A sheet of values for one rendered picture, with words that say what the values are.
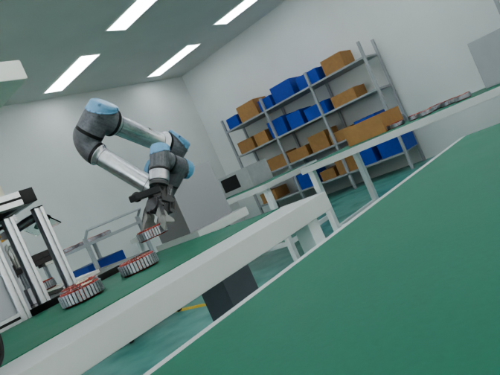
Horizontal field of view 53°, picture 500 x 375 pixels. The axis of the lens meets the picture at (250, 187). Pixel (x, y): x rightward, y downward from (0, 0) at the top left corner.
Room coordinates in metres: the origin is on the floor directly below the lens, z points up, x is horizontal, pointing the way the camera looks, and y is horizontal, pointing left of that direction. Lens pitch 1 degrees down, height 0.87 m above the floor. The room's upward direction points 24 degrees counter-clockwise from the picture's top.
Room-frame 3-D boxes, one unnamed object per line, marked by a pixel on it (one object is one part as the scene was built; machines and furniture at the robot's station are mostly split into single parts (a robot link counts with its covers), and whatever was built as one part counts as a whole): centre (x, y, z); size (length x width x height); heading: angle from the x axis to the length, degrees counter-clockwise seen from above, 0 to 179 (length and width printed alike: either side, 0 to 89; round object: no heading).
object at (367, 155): (7.76, -1.96, 0.43); 0.42 x 0.28 x 0.30; 136
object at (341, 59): (7.72, -2.03, 1.90); 0.40 x 0.36 x 0.24; 140
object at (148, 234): (1.76, 0.38, 0.83); 0.11 x 0.11 x 0.04
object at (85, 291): (1.27, 0.50, 0.77); 0.11 x 0.11 x 0.04
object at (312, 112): (8.09, -1.59, 1.38); 0.42 x 0.42 x 0.20; 47
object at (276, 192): (9.18, -0.37, 0.37); 0.40 x 0.36 x 0.19; 139
